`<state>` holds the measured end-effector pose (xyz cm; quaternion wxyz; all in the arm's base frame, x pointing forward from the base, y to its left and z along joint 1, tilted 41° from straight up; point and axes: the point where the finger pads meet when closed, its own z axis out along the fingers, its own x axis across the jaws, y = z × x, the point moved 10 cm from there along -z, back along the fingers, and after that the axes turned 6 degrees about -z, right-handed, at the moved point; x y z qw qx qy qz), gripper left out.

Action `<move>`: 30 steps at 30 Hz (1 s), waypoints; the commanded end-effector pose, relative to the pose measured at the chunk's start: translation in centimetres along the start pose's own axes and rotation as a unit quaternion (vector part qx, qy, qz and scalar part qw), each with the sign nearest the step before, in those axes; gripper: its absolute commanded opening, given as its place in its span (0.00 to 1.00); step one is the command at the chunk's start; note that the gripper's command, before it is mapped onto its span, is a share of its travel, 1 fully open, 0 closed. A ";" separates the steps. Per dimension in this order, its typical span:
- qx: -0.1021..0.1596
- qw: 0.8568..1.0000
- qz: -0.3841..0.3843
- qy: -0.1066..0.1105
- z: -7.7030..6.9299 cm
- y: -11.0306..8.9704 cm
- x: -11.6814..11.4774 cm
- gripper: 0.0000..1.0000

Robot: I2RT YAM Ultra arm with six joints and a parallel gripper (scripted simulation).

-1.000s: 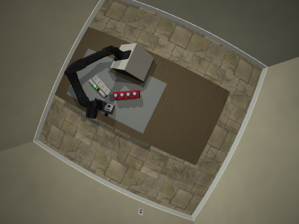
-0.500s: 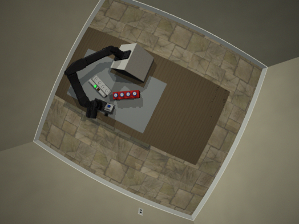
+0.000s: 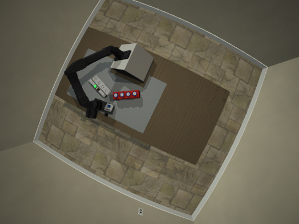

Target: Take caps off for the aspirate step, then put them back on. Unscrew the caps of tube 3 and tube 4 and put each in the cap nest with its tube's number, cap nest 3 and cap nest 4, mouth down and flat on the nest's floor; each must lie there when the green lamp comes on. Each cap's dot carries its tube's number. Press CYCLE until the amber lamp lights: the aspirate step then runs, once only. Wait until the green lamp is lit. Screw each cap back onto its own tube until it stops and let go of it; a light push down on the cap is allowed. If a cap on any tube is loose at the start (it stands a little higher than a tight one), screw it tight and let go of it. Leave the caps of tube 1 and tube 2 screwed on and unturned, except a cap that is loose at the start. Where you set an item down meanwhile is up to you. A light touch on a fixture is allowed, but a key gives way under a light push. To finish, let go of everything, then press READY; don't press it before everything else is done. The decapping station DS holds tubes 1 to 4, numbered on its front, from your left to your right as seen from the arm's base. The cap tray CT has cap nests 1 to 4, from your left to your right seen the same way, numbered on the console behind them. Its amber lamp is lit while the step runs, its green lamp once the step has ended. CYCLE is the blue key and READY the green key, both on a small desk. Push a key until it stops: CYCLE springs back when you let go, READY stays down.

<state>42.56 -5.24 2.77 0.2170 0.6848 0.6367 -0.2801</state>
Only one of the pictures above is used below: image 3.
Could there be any red tube rack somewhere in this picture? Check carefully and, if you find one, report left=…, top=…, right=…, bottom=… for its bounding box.
left=113, top=90, right=140, bottom=100

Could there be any grey flat mat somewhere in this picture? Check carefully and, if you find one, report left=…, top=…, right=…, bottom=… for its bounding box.
left=76, top=56, right=167, bottom=133

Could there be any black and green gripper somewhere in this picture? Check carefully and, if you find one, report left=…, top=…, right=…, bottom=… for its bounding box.
left=95, top=98, right=107, bottom=111

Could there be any grey control panel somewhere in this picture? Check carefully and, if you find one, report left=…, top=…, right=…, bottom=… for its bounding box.
left=101, top=103, right=115, bottom=116

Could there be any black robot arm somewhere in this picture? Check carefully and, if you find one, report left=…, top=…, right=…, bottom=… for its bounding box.
left=64, top=46, right=131, bottom=119

